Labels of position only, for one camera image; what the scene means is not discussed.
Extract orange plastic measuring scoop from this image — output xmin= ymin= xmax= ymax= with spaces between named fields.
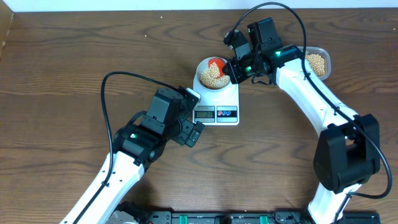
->
xmin=208 ymin=58 xmax=225 ymax=79

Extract soybeans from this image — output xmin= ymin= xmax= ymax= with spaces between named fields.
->
xmin=200 ymin=69 xmax=230 ymax=90
xmin=305 ymin=54 xmax=326 ymax=77

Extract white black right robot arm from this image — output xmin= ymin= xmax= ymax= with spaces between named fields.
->
xmin=223 ymin=18 xmax=380 ymax=223

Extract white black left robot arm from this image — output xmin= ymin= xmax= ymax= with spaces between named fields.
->
xmin=62 ymin=87 xmax=204 ymax=223

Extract white digital kitchen scale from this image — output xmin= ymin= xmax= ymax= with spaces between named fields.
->
xmin=192 ymin=74 xmax=240 ymax=126

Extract grey round bowl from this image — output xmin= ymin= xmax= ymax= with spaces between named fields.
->
xmin=196 ymin=57 xmax=226 ymax=89

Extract clear plastic container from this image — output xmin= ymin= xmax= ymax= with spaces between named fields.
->
xmin=305 ymin=47 xmax=331 ymax=80

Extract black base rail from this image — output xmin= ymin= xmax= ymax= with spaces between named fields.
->
xmin=118 ymin=203 xmax=381 ymax=224

